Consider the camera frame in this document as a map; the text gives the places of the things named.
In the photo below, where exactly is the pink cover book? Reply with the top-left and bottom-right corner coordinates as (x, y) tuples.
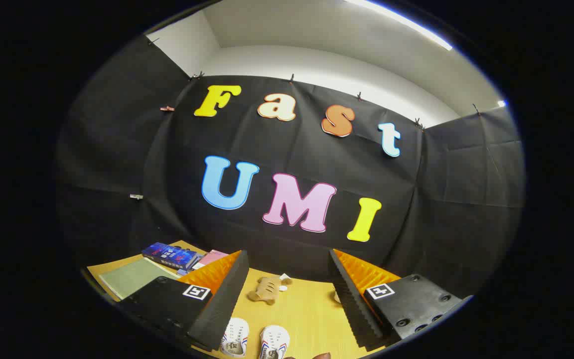
(192, 249), (229, 271)

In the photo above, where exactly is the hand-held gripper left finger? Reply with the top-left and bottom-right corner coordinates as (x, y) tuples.
(117, 249), (250, 352)

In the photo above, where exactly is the dark blue book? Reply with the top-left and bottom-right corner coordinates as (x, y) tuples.
(142, 242), (199, 271)

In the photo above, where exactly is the green fabric storage box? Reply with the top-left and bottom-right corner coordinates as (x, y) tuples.
(99, 258), (180, 301)

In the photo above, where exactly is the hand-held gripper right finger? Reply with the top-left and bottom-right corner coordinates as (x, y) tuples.
(328, 248), (474, 351)

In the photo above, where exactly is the white canvas shoe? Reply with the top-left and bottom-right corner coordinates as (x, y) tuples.
(220, 318), (250, 358)
(260, 325), (290, 359)

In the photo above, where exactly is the brown plush toy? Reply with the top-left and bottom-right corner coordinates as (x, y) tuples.
(247, 273), (292, 306)

